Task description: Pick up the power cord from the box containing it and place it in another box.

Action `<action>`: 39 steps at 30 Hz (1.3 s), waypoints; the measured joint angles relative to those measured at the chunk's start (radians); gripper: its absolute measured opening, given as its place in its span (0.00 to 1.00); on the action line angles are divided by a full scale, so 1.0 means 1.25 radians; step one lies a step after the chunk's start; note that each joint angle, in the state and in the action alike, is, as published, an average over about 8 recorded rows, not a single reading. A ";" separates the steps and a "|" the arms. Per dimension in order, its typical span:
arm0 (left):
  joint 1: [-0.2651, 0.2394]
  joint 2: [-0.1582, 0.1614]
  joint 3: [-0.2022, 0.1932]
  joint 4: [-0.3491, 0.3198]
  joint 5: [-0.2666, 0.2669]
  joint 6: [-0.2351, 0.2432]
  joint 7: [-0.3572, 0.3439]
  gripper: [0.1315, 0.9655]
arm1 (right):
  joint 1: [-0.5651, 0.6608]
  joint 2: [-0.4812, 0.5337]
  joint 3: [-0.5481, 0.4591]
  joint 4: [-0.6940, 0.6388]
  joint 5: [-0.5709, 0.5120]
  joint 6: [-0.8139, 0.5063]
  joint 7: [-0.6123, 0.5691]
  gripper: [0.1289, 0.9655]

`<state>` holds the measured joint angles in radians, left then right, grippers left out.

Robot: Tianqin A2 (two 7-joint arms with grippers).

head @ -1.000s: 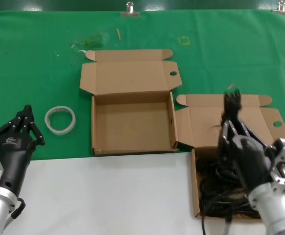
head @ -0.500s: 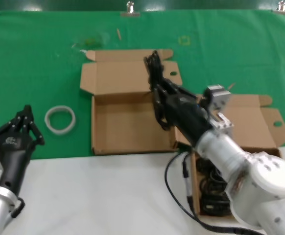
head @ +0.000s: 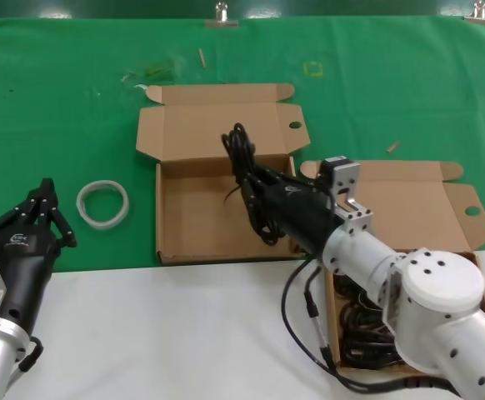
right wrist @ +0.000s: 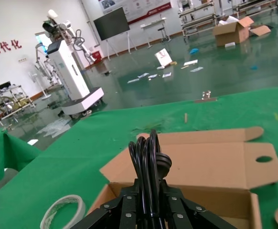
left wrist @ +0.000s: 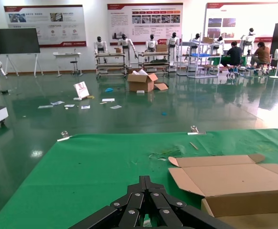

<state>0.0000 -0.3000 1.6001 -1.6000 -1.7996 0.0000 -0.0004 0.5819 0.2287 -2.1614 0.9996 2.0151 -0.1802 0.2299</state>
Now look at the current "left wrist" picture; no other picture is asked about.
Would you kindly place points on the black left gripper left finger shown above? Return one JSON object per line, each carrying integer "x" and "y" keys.
{"x": 120, "y": 210}

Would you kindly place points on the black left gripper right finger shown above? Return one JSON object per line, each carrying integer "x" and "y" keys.
{"x": 172, "y": 212}

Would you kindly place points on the open brown cardboard box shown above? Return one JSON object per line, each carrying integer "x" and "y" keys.
{"x": 237, "y": 179}

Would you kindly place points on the small white flat box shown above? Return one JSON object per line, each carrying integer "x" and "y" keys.
{"x": 140, "y": 91}

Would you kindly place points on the large cardboard box with flaps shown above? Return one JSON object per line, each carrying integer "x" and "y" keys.
{"x": 140, "y": 84}

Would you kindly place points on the green table cloth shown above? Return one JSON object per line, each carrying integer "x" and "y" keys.
{"x": 93, "y": 171}

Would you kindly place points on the small wooden stick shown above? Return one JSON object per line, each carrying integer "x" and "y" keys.
{"x": 194, "y": 146}

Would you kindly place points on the silver metal binder clip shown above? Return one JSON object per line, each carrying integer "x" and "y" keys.
{"x": 64, "y": 136}
{"x": 194, "y": 130}

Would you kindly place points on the small blue scrap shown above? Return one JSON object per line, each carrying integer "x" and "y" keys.
{"x": 164, "y": 114}

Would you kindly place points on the white paper sheet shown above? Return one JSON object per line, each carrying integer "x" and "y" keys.
{"x": 57, "y": 103}
{"x": 85, "y": 107}
{"x": 108, "y": 100}
{"x": 45, "y": 107}
{"x": 115, "y": 107}
{"x": 69, "y": 106}

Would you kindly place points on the yellow sponge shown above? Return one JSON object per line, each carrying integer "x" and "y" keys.
{"x": 90, "y": 97}

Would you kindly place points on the blue crumpled cloth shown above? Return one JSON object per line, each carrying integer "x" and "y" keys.
{"x": 109, "y": 90}

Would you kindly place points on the white paper bag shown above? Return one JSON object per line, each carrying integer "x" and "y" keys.
{"x": 81, "y": 90}

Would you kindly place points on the flat cardboard piece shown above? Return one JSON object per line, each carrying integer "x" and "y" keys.
{"x": 161, "y": 86}

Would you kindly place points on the black round stool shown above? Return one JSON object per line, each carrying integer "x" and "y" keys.
{"x": 75, "y": 64}

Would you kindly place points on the metal workbench cart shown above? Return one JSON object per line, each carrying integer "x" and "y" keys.
{"x": 110, "y": 55}
{"x": 153, "y": 53}

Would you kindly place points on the white narrow table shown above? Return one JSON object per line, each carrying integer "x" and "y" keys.
{"x": 66, "y": 55}

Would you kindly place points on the white humanoid robot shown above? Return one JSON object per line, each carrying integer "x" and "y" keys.
{"x": 219, "y": 43}
{"x": 173, "y": 43}
{"x": 195, "y": 40}
{"x": 100, "y": 45}
{"x": 124, "y": 43}
{"x": 248, "y": 39}
{"x": 151, "y": 44}

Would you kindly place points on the seated person in black shirt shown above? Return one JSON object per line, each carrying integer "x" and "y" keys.
{"x": 233, "y": 56}

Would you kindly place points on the white metal shelf rack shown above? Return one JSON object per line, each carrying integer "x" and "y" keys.
{"x": 202, "y": 44}

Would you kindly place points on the seated person in brown shirt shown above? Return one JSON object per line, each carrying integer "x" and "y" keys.
{"x": 263, "y": 56}

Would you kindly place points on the red white process poster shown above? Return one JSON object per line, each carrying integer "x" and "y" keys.
{"x": 120, "y": 19}

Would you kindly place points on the black screen on stand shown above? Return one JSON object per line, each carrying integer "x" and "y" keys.
{"x": 16, "y": 41}

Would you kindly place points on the red white info poster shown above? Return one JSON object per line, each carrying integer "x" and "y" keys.
{"x": 57, "y": 14}

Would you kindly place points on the white poster with photos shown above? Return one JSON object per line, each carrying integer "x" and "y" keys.
{"x": 249, "y": 14}

